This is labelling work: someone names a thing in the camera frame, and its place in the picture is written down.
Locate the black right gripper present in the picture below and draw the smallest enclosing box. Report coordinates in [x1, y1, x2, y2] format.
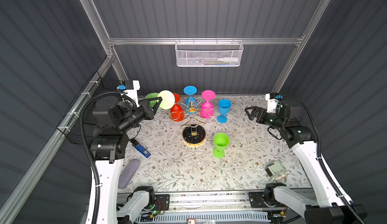
[245, 106, 284, 131]

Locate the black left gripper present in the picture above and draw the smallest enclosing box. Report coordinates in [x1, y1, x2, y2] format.
[118, 96, 161, 135]

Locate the green wine glass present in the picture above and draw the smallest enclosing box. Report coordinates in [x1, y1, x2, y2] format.
[145, 90, 175, 110]
[212, 133, 229, 158]

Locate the red wine glass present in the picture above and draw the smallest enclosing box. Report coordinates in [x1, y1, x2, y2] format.
[169, 93, 184, 122]

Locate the blue wine glass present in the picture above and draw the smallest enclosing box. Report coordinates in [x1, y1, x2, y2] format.
[217, 99, 232, 124]
[183, 85, 198, 109]

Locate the pink wine glass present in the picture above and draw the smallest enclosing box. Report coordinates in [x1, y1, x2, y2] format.
[200, 90, 216, 119]

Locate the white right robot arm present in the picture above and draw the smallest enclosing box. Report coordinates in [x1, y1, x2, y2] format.
[245, 93, 367, 224]

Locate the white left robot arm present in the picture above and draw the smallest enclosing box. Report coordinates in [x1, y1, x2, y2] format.
[79, 90, 163, 224]

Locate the blue wine glass on rack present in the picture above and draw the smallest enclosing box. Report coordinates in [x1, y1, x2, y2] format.
[183, 85, 198, 109]

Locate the gold wine glass rack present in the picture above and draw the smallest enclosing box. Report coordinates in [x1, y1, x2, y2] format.
[180, 102, 217, 148]

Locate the small white scale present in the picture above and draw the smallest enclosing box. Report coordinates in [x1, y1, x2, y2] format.
[265, 160, 286, 182]

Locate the white mesh basket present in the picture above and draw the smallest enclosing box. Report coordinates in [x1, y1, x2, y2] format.
[174, 40, 244, 67]

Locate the white marker in basket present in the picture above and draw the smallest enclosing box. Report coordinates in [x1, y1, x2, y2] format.
[217, 57, 239, 64]

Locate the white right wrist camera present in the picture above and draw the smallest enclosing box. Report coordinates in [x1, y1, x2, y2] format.
[265, 93, 282, 114]

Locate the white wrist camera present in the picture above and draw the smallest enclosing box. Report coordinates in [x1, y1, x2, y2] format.
[265, 93, 282, 114]
[117, 80, 140, 107]

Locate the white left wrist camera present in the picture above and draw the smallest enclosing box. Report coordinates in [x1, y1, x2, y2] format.
[117, 80, 140, 107]

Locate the blue handled tool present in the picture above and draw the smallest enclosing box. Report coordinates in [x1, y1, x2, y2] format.
[130, 138, 151, 158]

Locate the black wire basket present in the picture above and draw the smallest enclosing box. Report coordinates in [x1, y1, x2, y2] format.
[57, 73, 125, 145]

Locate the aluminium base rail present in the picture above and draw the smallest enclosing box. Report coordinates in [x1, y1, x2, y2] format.
[116, 188, 321, 224]

